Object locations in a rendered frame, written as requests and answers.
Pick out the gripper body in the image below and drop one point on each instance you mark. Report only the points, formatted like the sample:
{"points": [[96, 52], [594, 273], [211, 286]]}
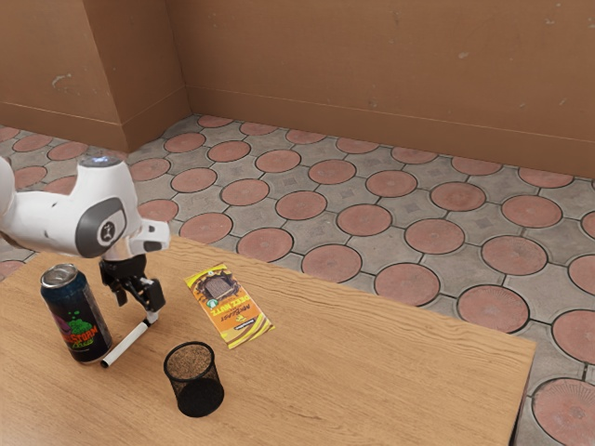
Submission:
{"points": [[122, 269]]}

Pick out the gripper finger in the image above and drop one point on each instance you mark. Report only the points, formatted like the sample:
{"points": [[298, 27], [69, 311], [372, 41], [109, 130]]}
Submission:
{"points": [[121, 295], [151, 297]]}

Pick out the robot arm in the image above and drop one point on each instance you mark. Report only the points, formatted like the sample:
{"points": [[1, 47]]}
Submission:
{"points": [[70, 213]]}

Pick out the dark printed drink can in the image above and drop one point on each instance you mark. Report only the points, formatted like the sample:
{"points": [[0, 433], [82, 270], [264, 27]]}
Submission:
{"points": [[76, 316]]}

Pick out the white marker pen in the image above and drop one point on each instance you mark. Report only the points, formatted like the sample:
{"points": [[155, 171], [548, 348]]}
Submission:
{"points": [[124, 344]]}

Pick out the yellow brown snack bar packet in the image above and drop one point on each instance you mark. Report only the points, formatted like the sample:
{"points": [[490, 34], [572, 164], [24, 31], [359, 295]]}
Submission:
{"points": [[228, 304]]}

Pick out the black mesh pen holder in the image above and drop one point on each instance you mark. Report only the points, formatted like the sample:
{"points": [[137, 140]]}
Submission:
{"points": [[195, 381]]}

